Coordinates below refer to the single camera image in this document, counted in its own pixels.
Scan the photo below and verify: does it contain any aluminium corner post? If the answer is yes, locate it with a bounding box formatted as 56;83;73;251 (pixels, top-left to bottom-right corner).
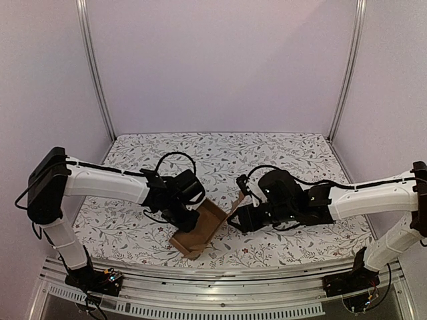
76;0;117;142
327;0;367;143

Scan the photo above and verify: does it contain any right aluminium corner post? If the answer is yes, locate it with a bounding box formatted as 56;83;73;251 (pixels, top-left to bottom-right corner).
327;0;367;143

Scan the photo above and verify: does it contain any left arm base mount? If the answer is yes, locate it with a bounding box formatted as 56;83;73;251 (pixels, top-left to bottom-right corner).
65;265;123;297

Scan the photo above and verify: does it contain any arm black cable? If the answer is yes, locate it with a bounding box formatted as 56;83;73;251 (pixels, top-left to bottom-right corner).
155;151;197;181
245;165;427;193

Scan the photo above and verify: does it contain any brown cardboard paper box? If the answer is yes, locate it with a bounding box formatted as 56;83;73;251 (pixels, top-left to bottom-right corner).
169;191;245;260

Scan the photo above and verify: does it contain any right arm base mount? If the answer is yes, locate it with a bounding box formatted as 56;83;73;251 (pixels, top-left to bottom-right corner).
322;267;380;297

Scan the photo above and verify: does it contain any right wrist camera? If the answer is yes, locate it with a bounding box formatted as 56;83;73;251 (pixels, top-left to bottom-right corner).
236;175;262;207

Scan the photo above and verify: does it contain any floral patterned table mat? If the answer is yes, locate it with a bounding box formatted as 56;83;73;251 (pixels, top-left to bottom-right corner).
74;133;373;269

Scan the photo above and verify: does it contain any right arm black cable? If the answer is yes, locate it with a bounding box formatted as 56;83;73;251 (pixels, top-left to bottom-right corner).
245;165;427;193

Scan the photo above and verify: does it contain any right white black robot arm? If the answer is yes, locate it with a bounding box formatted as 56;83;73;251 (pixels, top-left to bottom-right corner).
228;161;426;291

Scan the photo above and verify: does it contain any left aluminium corner post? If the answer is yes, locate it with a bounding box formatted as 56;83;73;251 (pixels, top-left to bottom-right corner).
76;0;117;142

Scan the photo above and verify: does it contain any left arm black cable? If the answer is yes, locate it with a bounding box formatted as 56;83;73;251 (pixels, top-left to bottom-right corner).
155;151;197;181

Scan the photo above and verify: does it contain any aluminium front rail frame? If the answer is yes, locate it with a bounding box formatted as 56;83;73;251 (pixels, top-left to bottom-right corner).
27;257;421;319

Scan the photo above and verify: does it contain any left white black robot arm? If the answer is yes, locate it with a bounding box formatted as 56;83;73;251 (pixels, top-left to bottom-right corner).
15;147;205;289

